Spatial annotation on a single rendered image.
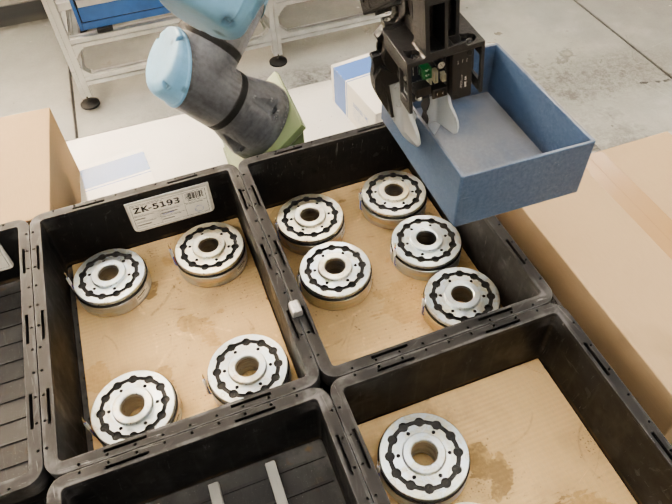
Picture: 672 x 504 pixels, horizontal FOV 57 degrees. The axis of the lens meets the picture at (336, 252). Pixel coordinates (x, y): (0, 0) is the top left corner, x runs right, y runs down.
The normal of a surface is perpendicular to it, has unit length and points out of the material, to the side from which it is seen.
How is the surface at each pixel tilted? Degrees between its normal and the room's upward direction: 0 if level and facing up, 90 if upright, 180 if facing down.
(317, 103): 0
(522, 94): 89
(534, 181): 90
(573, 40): 0
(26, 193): 0
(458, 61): 90
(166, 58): 47
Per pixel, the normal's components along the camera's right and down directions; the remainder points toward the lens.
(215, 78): 0.69, 0.27
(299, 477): -0.04, -0.65
